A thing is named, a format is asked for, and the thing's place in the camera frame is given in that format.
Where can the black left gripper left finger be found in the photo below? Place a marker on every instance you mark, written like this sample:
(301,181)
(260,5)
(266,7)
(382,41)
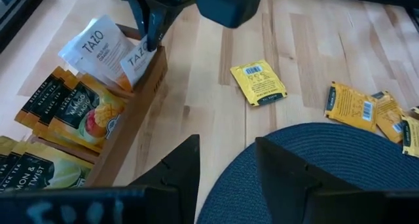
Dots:
(173,191)

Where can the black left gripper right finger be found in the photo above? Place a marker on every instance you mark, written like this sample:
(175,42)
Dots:
(284,191)

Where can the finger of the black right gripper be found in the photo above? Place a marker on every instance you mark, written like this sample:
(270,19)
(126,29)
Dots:
(137,11)
(157,24)

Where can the round dark woven placemat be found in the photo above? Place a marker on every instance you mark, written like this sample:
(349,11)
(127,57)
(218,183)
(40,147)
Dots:
(343,158)

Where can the wooden tea organizer box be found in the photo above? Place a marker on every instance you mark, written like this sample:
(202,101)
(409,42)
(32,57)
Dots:
(144,96)

